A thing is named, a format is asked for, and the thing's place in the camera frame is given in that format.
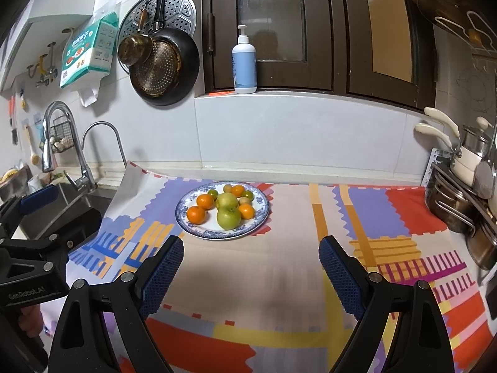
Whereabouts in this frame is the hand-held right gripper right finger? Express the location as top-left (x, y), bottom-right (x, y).
top-left (318, 235), bottom-right (455, 373)

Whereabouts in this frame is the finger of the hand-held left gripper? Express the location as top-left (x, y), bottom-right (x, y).
top-left (0, 208), bottom-right (103, 273)
top-left (0, 185), bottom-right (60, 228)

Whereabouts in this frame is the person's left hand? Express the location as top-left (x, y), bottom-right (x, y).
top-left (19, 305), bottom-right (43, 337)

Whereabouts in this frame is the stainless steel sink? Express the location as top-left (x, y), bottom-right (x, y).
top-left (0, 181), bottom-right (117, 242)

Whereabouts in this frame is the black wire basket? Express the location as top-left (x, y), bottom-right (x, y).
top-left (41, 117), bottom-right (76, 153)

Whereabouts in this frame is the blue patterned white plate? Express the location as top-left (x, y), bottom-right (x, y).
top-left (175, 181), bottom-right (270, 240)

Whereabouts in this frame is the cream-handled steel lidded pot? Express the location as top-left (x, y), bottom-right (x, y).
top-left (424, 108), bottom-right (495, 161)

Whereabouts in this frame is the round perforated steamer plate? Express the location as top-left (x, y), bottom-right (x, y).
top-left (117, 0), bottom-right (197, 74)

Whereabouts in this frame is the green white tissue pack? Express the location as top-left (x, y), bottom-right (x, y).
top-left (59, 11), bottom-right (119, 106)

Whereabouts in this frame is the dark wooden window frame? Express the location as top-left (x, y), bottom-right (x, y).
top-left (192, 0), bottom-right (437, 115)

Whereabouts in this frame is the green apple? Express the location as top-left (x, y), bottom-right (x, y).
top-left (216, 192), bottom-right (239, 211)
top-left (216, 207), bottom-right (242, 230)

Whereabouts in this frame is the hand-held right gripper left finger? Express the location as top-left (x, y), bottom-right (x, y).
top-left (48, 235), bottom-right (185, 373)

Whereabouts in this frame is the yellow dish brush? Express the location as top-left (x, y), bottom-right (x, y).
top-left (21, 124), bottom-right (42, 166)

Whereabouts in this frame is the tall chrome pull-down faucet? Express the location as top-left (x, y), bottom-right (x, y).
top-left (42, 101), bottom-right (98, 194)

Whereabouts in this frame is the bronze pan lid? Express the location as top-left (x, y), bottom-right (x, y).
top-left (413, 0), bottom-right (497, 53)

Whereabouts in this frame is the black frying pan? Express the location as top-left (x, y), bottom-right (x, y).
top-left (129, 0), bottom-right (200, 106)

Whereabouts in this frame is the golden perforated strainer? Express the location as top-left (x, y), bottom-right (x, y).
top-left (131, 40), bottom-right (182, 96)

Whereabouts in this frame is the brass ladle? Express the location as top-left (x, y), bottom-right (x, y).
top-left (117, 8), bottom-right (153, 66)

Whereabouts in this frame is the colourful patterned tablecloth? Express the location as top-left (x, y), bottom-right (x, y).
top-left (41, 159), bottom-right (497, 373)

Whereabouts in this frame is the blue white pump bottle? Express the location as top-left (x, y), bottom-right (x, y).
top-left (232, 25), bottom-right (258, 94)

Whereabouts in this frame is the large stainless steel pot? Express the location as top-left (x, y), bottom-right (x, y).
top-left (425, 163), bottom-right (477, 234)

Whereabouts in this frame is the cream-handled white pot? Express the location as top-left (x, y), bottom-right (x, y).
top-left (415, 123), bottom-right (488, 188)

